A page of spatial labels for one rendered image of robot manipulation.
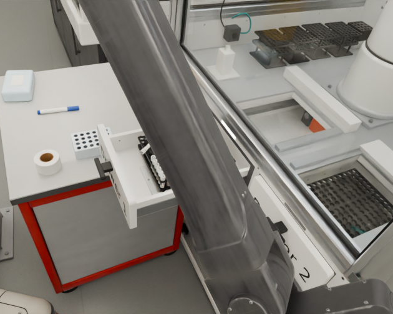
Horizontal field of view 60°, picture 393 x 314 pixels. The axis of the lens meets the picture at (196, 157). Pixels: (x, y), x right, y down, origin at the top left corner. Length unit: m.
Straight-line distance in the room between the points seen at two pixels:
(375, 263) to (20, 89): 1.19
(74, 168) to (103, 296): 0.77
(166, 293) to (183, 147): 1.43
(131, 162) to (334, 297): 0.75
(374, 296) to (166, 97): 0.23
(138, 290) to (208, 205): 1.42
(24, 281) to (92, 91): 0.92
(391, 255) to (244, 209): 0.41
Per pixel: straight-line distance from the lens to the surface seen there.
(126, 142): 1.01
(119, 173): 0.84
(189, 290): 1.70
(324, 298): 0.34
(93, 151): 1.10
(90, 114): 1.27
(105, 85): 1.41
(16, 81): 1.41
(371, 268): 0.71
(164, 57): 0.28
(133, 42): 0.29
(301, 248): 0.81
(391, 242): 0.67
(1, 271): 1.85
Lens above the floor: 1.56
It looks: 45 degrees down
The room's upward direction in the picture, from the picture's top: 10 degrees clockwise
